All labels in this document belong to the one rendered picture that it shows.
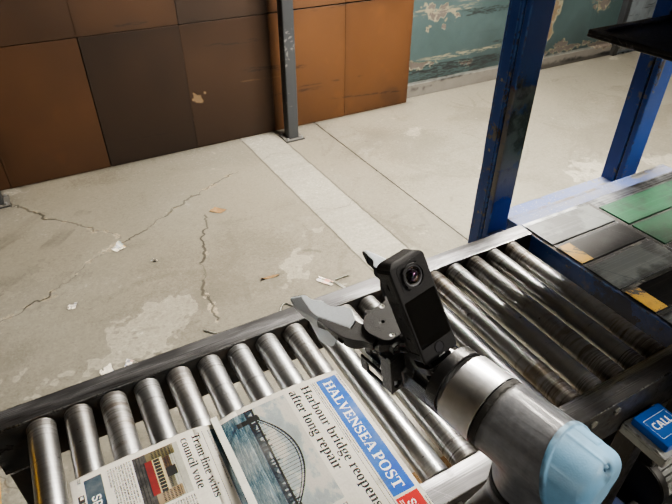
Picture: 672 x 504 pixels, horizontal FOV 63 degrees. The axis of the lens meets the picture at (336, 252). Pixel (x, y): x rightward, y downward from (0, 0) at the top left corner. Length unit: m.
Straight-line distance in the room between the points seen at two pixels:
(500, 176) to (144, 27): 2.52
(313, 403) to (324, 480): 0.12
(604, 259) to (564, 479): 1.10
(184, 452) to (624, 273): 1.14
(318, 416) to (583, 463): 0.38
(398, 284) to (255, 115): 3.52
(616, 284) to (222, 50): 2.92
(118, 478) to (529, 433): 0.49
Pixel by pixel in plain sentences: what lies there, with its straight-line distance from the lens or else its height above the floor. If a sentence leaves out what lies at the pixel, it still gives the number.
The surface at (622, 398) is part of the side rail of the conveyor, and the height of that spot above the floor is 0.80.
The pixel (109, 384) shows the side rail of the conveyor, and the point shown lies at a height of 0.80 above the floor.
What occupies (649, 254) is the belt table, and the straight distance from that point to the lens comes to 1.64.
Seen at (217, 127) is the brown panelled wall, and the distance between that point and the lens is 3.93.
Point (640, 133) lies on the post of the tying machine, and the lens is 2.12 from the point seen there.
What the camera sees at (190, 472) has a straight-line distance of 0.75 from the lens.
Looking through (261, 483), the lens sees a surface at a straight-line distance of 0.73.
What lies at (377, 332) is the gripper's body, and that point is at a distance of 0.58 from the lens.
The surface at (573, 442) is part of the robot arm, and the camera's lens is 0.52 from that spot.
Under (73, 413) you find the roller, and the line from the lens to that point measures 1.17.
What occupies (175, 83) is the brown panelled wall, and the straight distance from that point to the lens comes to 3.76.
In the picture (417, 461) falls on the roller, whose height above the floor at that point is 0.79.
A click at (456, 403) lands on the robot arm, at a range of 0.54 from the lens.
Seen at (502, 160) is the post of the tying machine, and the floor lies 0.94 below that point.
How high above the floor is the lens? 1.65
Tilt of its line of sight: 36 degrees down
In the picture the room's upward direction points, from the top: straight up
